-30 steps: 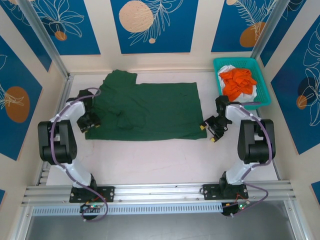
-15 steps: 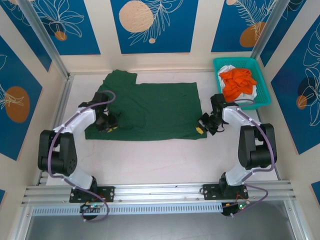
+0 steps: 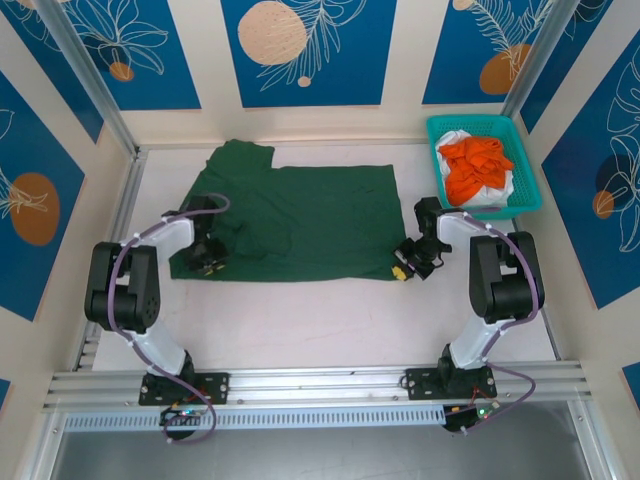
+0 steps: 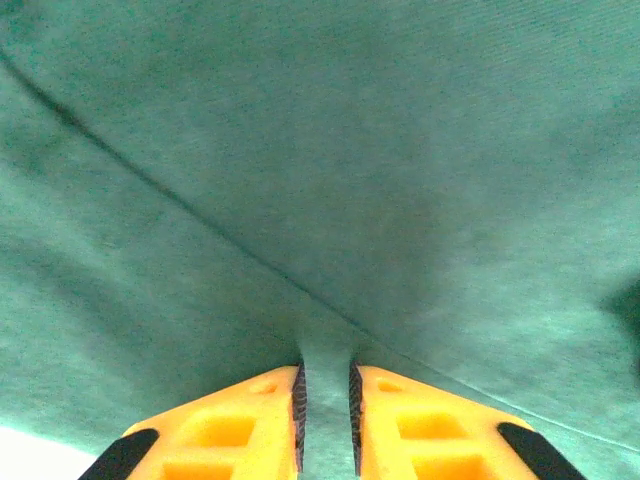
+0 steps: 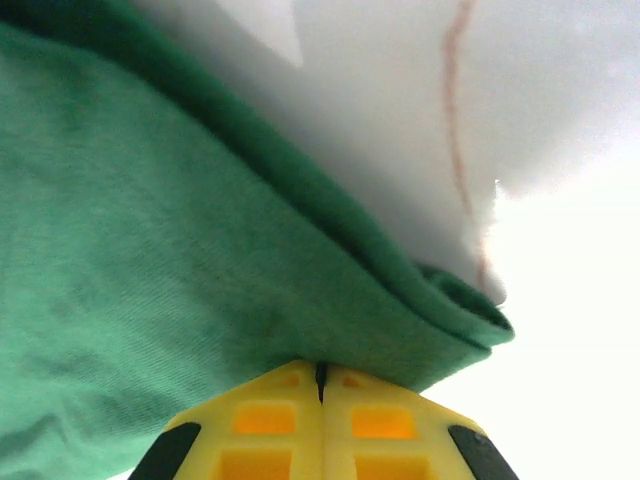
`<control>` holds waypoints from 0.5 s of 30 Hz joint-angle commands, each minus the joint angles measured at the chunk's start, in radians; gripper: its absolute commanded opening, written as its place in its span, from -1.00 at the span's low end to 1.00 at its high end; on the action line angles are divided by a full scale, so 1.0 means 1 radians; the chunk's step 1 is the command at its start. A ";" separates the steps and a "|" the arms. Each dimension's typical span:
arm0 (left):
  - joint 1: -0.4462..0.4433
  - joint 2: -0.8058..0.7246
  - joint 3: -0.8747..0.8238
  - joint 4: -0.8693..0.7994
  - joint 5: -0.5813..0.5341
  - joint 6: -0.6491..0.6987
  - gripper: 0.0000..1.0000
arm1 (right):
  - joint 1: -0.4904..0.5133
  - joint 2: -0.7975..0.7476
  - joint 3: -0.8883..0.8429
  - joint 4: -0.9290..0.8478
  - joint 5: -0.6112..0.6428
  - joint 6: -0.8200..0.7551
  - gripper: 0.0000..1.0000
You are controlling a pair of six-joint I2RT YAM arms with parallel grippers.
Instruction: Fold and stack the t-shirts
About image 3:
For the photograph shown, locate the dark green t-shirt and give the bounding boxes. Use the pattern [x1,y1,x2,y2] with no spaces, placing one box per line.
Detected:
[168,139,407,284]

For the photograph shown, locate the white t-shirt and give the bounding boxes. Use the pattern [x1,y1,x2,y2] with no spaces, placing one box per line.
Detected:
[435,129,516,211]

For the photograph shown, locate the orange t-shirt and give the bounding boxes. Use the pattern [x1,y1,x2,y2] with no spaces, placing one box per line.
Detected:
[443,137,515,207]

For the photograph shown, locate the teal plastic basket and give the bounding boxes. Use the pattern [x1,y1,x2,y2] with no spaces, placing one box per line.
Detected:
[425,114,544,221]

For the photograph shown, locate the blue panel with peach circle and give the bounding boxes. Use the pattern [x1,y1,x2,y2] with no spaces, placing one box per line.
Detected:
[221,0,400,109]

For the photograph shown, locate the grey metal sheet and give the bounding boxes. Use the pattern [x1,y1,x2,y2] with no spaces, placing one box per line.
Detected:
[49,430,586,480]

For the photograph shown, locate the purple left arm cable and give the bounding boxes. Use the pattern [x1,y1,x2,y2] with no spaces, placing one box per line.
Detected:
[108,192,232,447]

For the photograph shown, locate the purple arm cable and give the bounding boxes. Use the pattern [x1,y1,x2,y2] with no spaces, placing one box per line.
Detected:
[452,212,547,437]
[108,192,232,447]

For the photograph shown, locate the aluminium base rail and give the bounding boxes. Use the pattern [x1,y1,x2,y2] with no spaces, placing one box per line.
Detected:
[42,367,596,414]

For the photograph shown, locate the grey slotted cable duct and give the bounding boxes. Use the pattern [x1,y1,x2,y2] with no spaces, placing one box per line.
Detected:
[63,405,447,432]

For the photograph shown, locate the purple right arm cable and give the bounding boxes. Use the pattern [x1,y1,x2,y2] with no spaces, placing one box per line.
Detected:
[452,212,547,437]

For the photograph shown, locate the aluminium frame post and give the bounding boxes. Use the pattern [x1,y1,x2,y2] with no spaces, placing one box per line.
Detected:
[501,0,572,120]
[37,0,140,157]

